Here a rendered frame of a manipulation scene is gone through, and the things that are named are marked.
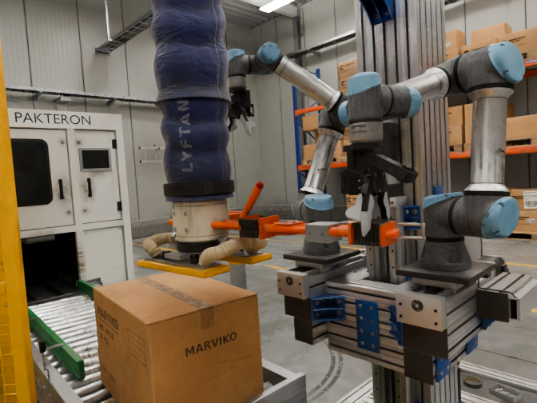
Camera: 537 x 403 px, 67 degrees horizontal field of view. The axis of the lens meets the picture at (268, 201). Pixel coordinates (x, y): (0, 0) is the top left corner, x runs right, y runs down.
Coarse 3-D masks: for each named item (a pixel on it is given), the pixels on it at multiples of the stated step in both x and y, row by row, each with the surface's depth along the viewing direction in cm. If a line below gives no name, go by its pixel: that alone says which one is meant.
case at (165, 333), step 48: (96, 288) 163; (144, 288) 158; (192, 288) 153; (240, 288) 149; (144, 336) 120; (192, 336) 126; (240, 336) 137; (144, 384) 124; (192, 384) 126; (240, 384) 137
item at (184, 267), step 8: (192, 256) 118; (144, 264) 128; (152, 264) 126; (160, 264) 123; (168, 264) 123; (176, 264) 120; (184, 264) 119; (192, 264) 118; (216, 264) 116; (176, 272) 118; (184, 272) 115; (192, 272) 113; (200, 272) 111; (208, 272) 111; (216, 272) 113; (224, 272) 115
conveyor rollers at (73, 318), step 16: (48, 304) 291; (64, 304) 289; (80, 304) 281; (48, 320) 251; (64, 320) 249; (80, 320) 247; (32, 336) 229; (64, 336) 224; (80, 336) 221; (96, 336) 219; (48, 352) 202; (80, 352) 203; (96, 352) 200; (64, 368) 183; (96, 368) 182; (80, 384) 169; (96, 384) 166; (96, 400) 156; (112, 400) 152
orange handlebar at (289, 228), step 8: (232, 216) 146; (216, 224) 122; (224, 224) 120; (232, 224) 118; (272, 224) 109; (280, 224) 105; (288, 224) 104; (296, 224) 107; (304, 224) 106; (272, 232) 108; (280, 232) 106; (288, 232) 104; (296, 232) 102; (304, 232) 101; (328, 232) 96; (336, 232) 95; (344, 232) 93; (392, 232) 87
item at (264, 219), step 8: (248, 216) 116; (256, 216) 119; (264, 216) 118; (272, 216) 113; (240, 224) 113; (248, 224) 111; (256, 224) 109; (264, 224) 110; (240, 232) 113; (248, 232) 111; (256, 232) 109; (264, 232) 110
